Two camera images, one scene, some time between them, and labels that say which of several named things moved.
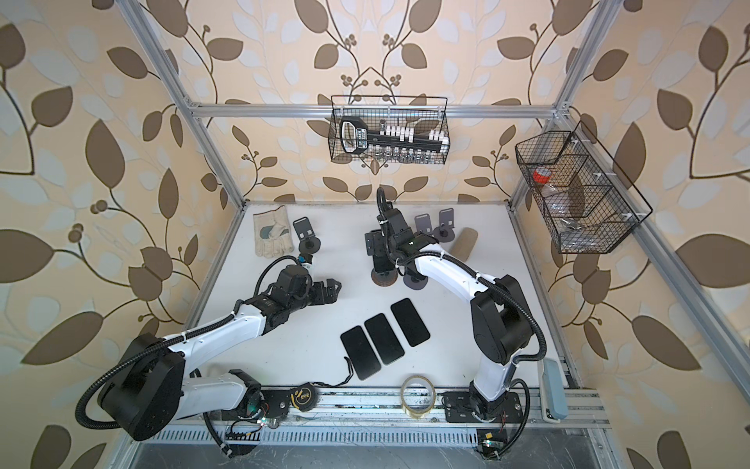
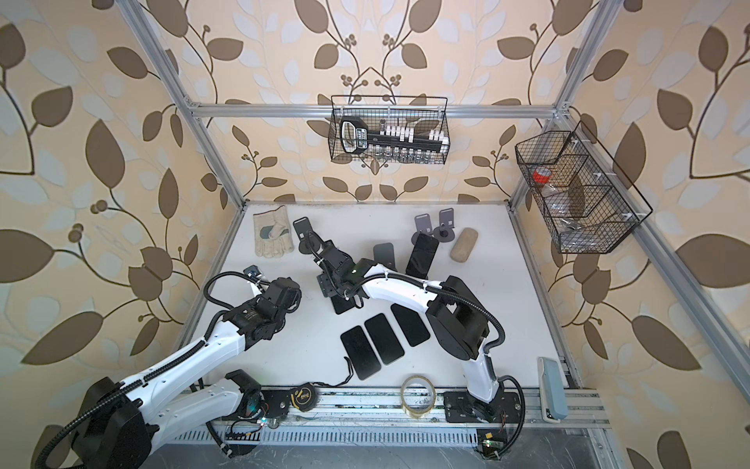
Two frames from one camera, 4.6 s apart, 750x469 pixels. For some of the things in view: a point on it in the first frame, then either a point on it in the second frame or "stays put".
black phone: x=409 y=322 stays put
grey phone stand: x=422 y=223 stays put
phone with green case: x=384 y=338 stays put
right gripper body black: x=378 y=239 -> x=331 y=285
